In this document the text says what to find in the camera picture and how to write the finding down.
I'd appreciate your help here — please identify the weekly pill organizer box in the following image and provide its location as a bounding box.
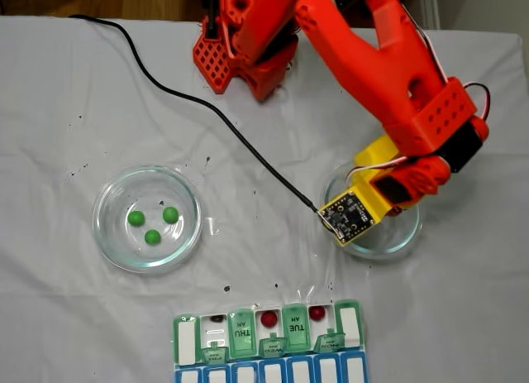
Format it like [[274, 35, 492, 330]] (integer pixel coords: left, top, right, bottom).
[[171, 299, 369, 383]]

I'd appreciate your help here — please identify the glass bowl for red pills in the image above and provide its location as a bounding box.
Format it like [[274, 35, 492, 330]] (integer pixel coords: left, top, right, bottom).
[[320, 163, 425, 261]]

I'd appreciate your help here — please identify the glass bowl for green pills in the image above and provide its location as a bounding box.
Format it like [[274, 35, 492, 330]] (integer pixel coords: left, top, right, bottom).
[[91, 164, 204, 275]]

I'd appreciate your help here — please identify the white tablecloth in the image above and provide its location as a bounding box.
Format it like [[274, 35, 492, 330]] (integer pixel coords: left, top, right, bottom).
[[0, 14, 525, 383]]

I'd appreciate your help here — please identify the white red servo wire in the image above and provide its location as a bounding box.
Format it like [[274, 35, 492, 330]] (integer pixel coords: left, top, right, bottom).
[[465, 82, 493, 122], [345, 157, 404, 185]]

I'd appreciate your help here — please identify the camera circuit board yellow frame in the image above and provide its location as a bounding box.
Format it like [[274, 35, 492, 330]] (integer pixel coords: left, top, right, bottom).
[[317, 190, 376, 249]]

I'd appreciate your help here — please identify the black camera cable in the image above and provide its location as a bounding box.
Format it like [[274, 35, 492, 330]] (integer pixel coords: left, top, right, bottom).
[[69, 13, 322, 217]]

